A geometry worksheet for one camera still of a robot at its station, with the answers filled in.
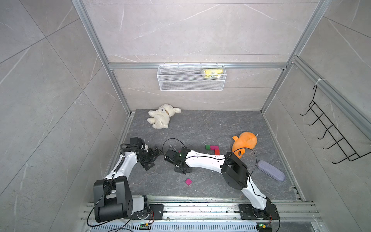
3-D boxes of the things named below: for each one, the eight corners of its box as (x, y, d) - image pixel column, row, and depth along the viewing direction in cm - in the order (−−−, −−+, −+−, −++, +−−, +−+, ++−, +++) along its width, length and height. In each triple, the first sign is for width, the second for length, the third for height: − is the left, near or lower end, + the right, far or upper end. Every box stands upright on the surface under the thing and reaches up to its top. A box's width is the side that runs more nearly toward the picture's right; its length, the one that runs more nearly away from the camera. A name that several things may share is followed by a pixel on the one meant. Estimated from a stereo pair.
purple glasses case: (254, 168, 91) (257, 165, 88) (258, 160, 94) (260, 158, 91) (281, 183, 85) (284, 181, 82) (283, 175, 88) (287, 172, 85)
